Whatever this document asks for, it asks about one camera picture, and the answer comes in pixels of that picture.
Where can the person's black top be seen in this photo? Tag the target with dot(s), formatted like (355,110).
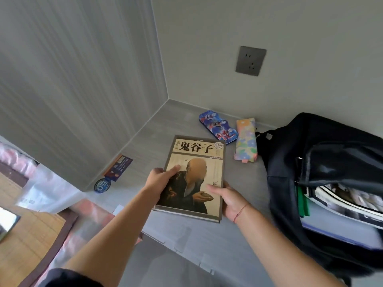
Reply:
(68,279)

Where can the wooden floor mat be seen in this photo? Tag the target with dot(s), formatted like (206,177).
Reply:
(27,236)

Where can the person's left forearm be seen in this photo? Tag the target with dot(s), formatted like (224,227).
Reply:
(116,236)

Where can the round blue badge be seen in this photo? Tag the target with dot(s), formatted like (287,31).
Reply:
(102,185)

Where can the person's left hand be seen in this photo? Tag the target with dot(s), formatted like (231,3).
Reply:
(158,183)

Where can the grey wall socket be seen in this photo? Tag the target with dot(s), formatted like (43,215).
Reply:
(250,61)

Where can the brown painting cover book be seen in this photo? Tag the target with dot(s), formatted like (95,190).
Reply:
(194,176)

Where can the pastel colourful pencil pouch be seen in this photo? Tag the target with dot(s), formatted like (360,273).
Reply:
(246,140)

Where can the person's right hand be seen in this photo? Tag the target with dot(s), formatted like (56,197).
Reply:
(232,201)

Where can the black backpack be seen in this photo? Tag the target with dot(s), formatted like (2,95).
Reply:
(323,152)

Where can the blue cartoon pencil tin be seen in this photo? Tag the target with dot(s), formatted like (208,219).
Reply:
(217,126)

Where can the dark blue card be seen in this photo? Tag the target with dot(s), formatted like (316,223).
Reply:
(118,167)

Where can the small dark device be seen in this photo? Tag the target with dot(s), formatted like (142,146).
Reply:
(7,221)

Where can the person's right forearm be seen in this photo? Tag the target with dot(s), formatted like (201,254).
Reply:
(281,251)

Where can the clear plastic bag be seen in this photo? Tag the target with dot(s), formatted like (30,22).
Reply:
(45,194)

